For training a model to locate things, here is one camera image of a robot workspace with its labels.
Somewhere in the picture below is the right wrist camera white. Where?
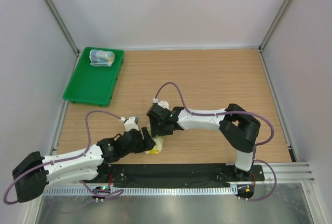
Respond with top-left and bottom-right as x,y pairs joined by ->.
153,98 -> 169,109

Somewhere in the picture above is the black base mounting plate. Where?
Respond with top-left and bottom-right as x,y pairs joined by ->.
92,163 -> 265,189

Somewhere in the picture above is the green plastic tray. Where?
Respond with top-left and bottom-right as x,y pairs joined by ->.
63,47 -> 125,107

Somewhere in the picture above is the right aluminium frame post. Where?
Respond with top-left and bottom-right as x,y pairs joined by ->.
258,0 -> 293,53

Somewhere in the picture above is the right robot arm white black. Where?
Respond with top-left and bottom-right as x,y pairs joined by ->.
146,103 -> 260,180

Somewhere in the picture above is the white slotted cable duct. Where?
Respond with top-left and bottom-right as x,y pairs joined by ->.
43,186 -> 238,196

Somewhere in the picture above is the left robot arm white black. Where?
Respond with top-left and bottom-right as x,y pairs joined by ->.
12,127 -> 156,203

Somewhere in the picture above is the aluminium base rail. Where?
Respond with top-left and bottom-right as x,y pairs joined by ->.
59,163 -> 313,186

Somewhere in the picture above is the yellow green patterned towel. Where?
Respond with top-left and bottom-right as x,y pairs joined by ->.
144,124 -> 164,155

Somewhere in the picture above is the blue polka dot towel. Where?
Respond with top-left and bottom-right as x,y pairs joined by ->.
89,49 -> 115,67

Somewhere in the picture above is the aluminium frame post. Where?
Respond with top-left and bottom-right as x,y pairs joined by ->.
44,0 -> 79,56
258,0 -> 293,53

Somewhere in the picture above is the left aluminium frame post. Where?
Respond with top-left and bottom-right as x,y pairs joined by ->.
44,0 -> 79,56

